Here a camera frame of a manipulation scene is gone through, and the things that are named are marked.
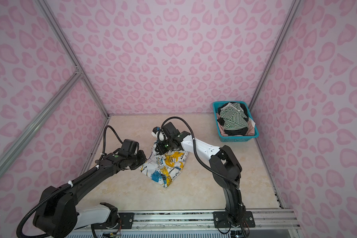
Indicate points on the teal plastic laundry basket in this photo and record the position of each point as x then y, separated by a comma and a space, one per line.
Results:
234, 121

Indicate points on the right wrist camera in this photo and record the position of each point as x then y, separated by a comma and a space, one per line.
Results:
166, 132

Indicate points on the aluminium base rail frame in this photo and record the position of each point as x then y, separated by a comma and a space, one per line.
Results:
258, 223

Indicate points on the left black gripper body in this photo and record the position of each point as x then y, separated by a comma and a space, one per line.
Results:
138, 160

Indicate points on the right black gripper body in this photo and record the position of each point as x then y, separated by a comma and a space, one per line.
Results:
162, 148

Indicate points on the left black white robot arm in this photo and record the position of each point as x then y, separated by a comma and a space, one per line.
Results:
56, 214

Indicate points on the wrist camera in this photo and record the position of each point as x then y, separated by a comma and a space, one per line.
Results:
166, 132
128, 148

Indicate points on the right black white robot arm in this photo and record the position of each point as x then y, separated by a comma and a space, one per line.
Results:
220, 161

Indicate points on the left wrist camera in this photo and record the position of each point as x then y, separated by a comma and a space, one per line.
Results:
128, 148

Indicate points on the white yellow blue printed garment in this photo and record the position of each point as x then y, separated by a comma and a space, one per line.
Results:
164, 168

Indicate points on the black garment in basket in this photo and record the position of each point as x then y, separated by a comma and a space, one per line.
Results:
238, 131

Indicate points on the diagonal aluminium wall strut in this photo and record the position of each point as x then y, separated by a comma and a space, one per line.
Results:
8, 158

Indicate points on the green white striped garment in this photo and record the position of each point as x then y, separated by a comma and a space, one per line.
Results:
233, 117

